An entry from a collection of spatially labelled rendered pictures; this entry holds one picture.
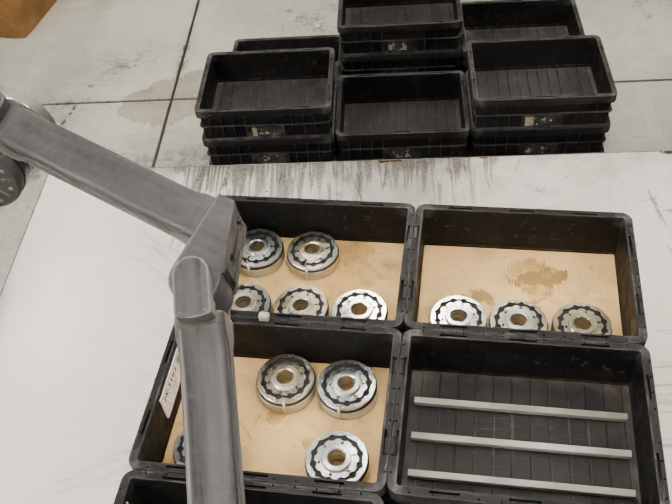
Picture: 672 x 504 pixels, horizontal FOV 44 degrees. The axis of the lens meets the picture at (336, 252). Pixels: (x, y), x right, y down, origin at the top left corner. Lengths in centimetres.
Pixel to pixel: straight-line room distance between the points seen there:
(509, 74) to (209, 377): 195
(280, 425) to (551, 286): 57
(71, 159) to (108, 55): 289
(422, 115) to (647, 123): 101
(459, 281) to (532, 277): 14
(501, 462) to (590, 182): 84
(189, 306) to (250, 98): 180
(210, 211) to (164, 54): 291
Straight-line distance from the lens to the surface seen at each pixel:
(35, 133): 106
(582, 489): 138
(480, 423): 143
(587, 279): 163
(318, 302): 153
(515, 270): 163
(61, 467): 166
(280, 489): 127
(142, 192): 97
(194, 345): 89
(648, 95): 347
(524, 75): 267
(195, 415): 88
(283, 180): 201
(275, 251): 163
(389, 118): 267
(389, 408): 132
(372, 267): 162
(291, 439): 142
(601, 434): 144
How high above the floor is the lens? 206
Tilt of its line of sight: 48 degrees down
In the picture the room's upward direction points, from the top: 7 degrees counter-clockwise
